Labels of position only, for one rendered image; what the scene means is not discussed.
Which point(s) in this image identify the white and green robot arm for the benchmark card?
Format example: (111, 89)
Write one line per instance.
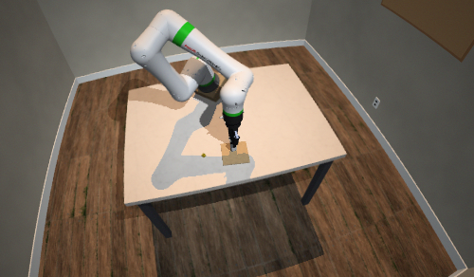
(170, 26)

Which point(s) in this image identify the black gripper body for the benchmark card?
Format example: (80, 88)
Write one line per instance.
(233, 127)

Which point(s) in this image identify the brown square mat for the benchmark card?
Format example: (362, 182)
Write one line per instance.
(236, 157)

